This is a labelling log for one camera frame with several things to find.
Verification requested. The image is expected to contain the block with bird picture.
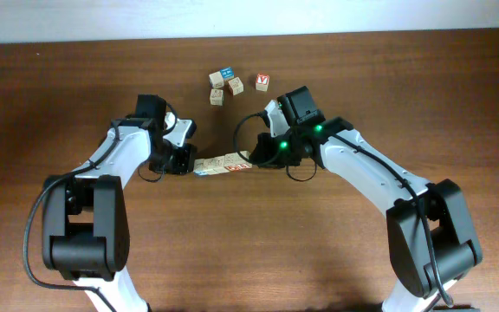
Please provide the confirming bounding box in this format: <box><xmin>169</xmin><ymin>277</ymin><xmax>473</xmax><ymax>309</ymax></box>
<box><xmin>204</xmin><ymin>158</ymin><xmax>217</xmax><ymax>175</ymax></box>

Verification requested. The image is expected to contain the block with red letter side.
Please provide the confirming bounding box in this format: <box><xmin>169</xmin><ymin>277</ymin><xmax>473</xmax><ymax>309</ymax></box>
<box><xmin>236</xmin><ymin>151</ymin><xmax>252</xmax><ymax>169</ymax></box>

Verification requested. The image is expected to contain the block with red I and fish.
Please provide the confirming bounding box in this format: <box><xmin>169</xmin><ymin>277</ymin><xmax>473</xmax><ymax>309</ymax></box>
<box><xmin>224</xmin><ymin>153</ymin><xmax>243</xmax><ymax>172</ymax></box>

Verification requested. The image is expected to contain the block with butterfly picture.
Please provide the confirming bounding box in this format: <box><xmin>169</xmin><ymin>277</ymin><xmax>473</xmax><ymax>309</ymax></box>
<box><xmin>213</xmin><ymin>156</ymin><xmax>229</xmax><ymax>174</ymax></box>

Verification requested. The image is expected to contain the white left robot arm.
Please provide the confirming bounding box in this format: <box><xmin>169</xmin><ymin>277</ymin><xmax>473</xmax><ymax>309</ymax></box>
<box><xmin>33</xmin><ymin>114</ymin><xmax>197</xmax><ymax>311</ymax></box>

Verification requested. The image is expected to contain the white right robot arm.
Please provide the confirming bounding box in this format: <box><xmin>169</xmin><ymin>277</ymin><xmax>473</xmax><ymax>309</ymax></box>
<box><xmin>249</xmin><ymin>96</ymin><xmax>483</xmax><ymax>311</ymax></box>

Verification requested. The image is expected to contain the block with red V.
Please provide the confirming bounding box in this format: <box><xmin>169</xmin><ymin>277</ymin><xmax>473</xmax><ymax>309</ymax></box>
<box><xmin>256</xmin><ymin>74</ymin><xmax>270</xmax><ymax>92</ymax></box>

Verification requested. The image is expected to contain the block with red E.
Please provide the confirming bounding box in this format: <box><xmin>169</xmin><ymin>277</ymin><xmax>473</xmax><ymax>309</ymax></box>
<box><xmin>228</xmin><ymin>77</ymin><xmax>244</xmax><ymax>95</ymax></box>

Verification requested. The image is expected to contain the small blue block edge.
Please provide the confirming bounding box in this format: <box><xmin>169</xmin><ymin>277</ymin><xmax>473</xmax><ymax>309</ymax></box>
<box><xmin>210</xmin><ymin>88</ymin><xmax>224</xmax><ymax>106</ymax></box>

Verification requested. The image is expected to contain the block with donkey picture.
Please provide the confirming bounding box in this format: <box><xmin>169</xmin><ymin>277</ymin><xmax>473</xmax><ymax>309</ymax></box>
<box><xmin>209</xmin><ymin>71</ymin><xmax>224</xmax><ymax>89</ymax></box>

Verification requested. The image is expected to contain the block with blue letter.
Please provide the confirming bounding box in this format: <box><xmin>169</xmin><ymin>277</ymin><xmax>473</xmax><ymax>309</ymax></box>
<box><xmin>220</xmin><ymin>67</ymin><xmax>235</xmax><ymax>81</ymax></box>

